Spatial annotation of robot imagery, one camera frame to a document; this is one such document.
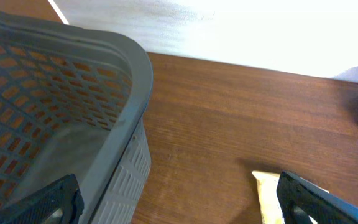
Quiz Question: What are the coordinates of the grey plastic basket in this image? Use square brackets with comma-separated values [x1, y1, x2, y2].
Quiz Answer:
[0, 11, 154, 223]

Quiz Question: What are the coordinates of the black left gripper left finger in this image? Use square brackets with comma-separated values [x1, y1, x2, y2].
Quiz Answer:
[0, 174, 84, 223]

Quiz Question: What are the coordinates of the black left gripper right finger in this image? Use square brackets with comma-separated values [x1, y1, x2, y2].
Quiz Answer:
[277, 171, 358, 224]

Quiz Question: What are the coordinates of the cream snack bag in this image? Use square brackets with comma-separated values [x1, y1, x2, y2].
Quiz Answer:
[251, 170, 329, 224]

